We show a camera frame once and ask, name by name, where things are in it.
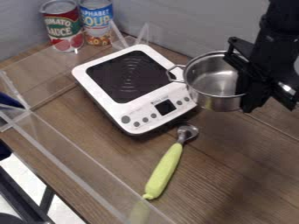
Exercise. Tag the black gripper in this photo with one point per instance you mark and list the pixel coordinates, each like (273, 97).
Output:
(266, 70)

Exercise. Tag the silver metal pot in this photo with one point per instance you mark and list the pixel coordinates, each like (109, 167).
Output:
(210, 78)

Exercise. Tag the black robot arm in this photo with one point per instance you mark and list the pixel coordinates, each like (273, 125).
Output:
(281, 19)

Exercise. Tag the white and black stove top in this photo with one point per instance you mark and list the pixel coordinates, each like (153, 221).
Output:
(127, 83)

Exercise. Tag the alphabet soup can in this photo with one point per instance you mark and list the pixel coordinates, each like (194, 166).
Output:
(96, 13)

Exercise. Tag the tomato sauce can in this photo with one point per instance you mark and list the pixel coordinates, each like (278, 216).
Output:
(62, 20)

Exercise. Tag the clear acrylic barrier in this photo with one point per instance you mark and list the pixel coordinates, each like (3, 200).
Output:
(107, 162)

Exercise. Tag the green handled ice cream scoop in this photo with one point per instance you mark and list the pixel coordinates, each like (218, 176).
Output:
(167, 164)

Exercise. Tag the black table frame leg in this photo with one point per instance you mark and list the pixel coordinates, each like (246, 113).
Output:
(28, 212)

